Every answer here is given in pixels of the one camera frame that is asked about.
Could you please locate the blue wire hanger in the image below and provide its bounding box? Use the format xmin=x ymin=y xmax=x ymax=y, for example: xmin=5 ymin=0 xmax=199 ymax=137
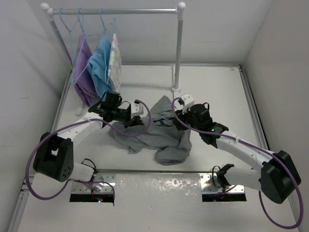
xmin=153 ymin=104 xmax=174 ymax=127

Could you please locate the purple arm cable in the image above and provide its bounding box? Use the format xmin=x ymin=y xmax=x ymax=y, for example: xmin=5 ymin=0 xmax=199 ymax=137
xmin=25 ymin=99 xmax=152 ymax=201
xmin=171 ymin=98 xmax=304 ymax=229

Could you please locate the white patterned hanging shirt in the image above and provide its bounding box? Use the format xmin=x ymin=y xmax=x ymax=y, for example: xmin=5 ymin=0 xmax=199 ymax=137
xmin=108 ymin=34 xmax=122 ymax=92

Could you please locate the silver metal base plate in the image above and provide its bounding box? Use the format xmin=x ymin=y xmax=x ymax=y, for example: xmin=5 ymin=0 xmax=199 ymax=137
xmin=71 ymin=172 xmax=245 ymax=197

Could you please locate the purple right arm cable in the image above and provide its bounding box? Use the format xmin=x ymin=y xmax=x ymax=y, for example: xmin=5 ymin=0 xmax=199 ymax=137
xmin=171 ymin=98 xmax=304 ymax=229

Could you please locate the blue hanger with purple shirt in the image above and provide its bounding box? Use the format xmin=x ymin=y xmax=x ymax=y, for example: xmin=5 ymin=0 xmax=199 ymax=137
xmin=71 ymin=7 xmax=101 ymax=85

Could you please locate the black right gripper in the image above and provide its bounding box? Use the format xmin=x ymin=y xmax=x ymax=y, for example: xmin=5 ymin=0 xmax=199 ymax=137
xmin=173 ymin=104 xmax=202 ymax=133

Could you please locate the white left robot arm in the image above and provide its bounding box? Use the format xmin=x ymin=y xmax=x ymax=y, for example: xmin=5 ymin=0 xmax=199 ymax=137
xmin=33 ymin=91 xmax=143 ymax=182

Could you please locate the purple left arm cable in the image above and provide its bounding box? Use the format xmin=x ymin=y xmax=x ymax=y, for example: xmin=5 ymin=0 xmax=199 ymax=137
xmin=25 ymin=99 xmax=152 ymax=201

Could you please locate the white metal clothes rack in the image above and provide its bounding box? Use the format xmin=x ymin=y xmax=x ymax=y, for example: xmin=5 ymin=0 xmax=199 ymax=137
xmin=41 ymin=2 xmax=186 ymax=93

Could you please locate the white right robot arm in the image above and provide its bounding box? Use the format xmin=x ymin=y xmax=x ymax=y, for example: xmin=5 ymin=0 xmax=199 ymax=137
xmin=173 ymin=98 xmax=301 ymax=204

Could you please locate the grey t shirt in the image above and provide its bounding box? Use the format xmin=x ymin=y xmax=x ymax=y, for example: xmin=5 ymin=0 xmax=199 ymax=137
xmin=108 ymin=95 xmax=192 ymax=166

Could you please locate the purple hanging shirt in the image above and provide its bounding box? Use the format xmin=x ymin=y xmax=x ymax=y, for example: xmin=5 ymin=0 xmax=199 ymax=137
xmin=72 ymin=35 xmax=97 ymax=106

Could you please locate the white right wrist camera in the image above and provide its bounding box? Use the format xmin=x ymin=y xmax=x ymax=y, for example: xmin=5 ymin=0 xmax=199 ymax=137
xmin=178 ymin=93 xmax=195 ymax=114

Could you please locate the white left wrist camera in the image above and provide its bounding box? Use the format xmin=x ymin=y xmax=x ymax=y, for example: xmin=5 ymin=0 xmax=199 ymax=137
xmin=130 ymin=102 xmax=143 ymax=118

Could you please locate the blue hanging shirt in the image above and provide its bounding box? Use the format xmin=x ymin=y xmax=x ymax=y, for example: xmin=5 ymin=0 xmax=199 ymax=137
xmin=87 ymin=37 xmax=113 ymax=98

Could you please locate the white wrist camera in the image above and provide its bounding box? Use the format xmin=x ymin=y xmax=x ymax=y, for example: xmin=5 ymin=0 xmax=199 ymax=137
xmin=178 ymin=93 xmax=195 ymax=114
xmin=130 ymin=102 xmax=143 ymax=118

